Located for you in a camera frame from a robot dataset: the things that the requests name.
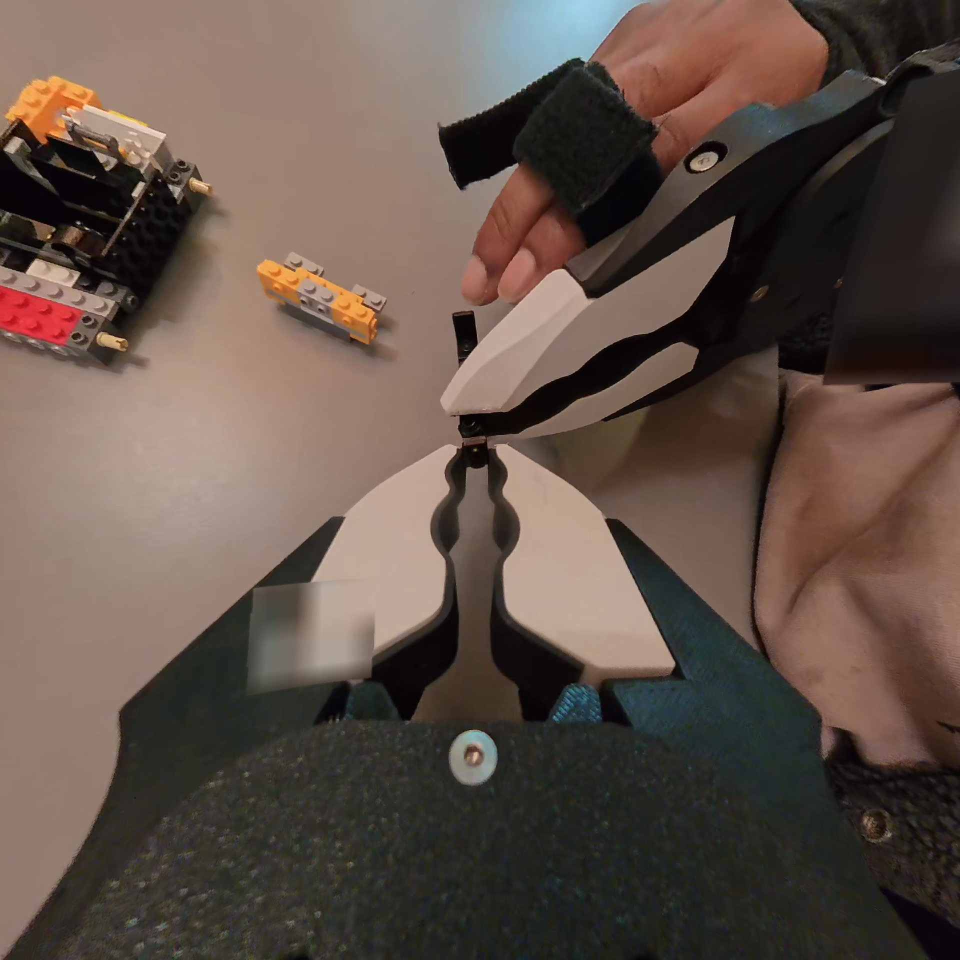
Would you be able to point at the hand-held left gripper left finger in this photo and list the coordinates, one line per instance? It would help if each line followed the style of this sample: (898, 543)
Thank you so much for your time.
(390, 540)

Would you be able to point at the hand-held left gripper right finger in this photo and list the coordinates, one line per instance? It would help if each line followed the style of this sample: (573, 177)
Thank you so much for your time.
(577, 577)

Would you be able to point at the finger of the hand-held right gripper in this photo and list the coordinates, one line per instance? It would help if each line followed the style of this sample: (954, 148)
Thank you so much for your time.
(637, 386)
(540, 337)

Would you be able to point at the long black orange brick strip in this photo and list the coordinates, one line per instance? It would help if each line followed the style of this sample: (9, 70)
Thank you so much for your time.
(465, 337)

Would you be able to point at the grey desk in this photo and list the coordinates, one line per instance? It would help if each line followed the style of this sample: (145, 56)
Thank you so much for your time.
(225, 487)

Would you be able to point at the person's right hand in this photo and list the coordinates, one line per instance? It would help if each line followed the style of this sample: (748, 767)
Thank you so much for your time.
(712, 52)

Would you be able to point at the orange grey brick assembly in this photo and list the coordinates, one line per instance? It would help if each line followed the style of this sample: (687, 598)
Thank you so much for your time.
(322, 300)

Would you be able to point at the pink sweatshirt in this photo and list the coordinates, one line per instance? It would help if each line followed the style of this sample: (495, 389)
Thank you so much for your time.
(862, 562)

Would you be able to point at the black brick car chassis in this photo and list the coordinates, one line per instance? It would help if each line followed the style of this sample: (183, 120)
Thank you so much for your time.
(75, 225)

